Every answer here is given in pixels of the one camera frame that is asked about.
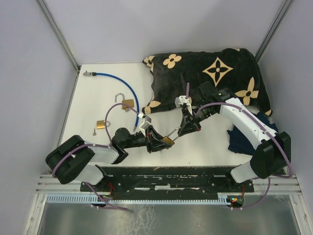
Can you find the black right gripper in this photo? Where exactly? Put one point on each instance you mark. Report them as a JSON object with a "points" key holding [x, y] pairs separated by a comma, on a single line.
{"points": [[189, 123]]}

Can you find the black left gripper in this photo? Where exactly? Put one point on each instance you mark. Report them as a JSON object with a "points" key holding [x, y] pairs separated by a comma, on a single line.
{"points": [[152, 135]]}

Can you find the large brass padlock with keys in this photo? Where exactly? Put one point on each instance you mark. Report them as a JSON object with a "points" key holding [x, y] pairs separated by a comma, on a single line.
{"points": [[167, 139]]}

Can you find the brass padlock with key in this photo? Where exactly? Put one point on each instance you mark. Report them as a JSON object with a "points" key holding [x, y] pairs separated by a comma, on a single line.
{"points": [[126, 103]]}

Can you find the small brass padlock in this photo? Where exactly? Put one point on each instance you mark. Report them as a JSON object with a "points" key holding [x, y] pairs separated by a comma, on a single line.
{"points": [[102, 124]]}

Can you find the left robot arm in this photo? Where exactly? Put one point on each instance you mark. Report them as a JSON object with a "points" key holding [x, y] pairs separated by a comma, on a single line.
{"points": [[72, 159]]}

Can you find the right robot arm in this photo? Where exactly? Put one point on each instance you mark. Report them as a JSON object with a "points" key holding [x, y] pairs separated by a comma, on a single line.
{"points": [[272, 149]]}

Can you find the dark blue cloth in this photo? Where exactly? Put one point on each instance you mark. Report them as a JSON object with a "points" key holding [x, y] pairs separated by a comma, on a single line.
{"points": [[238, 143]]}

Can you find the black floral patterned blanket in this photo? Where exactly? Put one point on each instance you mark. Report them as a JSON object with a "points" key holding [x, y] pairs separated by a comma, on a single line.
{"points": [[178, 73]]}

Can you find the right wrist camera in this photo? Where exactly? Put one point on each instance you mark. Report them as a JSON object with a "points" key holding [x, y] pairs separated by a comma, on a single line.
{"points": [[183, 102]]}

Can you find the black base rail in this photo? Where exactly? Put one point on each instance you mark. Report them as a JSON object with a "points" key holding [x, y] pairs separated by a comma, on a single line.
{"points": [[144, 182]]}

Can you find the right aluminium frame post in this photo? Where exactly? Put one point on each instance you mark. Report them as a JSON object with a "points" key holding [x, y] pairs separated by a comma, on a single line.
{"points": [[274, 26]]}

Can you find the aluminium frame post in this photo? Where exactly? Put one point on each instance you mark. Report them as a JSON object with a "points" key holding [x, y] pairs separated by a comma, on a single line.
{"points": [[274, 26], [43, 6]]}

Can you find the left aluminium frame post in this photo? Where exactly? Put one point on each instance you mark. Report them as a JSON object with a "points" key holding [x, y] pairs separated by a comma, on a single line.
{"points": [[43, 6]]}

